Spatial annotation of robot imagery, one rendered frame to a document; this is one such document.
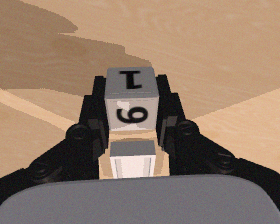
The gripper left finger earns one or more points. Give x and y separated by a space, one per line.
74 158

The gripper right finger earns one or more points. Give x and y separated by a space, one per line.
191 153

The grey number cube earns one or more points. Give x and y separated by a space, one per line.
131 98

